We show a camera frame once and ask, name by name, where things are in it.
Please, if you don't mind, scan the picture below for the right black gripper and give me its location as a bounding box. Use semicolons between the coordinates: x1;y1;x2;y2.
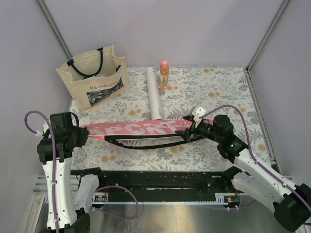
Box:
174;115;222;144

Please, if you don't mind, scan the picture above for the pink racket cover bag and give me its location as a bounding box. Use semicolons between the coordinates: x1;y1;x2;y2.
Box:
85;119;192;150

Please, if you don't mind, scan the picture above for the white shuttlecock tube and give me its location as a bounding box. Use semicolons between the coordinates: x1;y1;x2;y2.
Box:
145;67;163;120

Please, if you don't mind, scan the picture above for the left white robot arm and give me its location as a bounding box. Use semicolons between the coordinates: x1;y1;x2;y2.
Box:
37;112;105;233

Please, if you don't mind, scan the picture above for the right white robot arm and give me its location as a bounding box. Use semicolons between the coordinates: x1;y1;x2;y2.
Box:
176;115;311;233

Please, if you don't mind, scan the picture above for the beige canvas tote bag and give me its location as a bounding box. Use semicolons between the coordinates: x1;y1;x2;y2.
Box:
56;45;132;113

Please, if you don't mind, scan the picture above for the orange drink bottle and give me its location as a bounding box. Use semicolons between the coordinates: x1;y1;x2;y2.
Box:
160;61;170;90

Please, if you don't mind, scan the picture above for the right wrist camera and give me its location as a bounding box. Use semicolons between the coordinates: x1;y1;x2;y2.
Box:
190;106;206;122

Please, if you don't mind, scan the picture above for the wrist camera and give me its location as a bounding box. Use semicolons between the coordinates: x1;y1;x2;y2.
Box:
35;121;49;137
190;106;206;122

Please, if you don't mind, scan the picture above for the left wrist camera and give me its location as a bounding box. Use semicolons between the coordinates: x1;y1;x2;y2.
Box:
35;121;49;137

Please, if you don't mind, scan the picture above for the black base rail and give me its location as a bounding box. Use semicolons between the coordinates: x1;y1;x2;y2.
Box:
70;167;236;194

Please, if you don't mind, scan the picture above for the white cable duct strip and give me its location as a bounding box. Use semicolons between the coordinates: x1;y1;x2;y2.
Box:
91;189;234;205

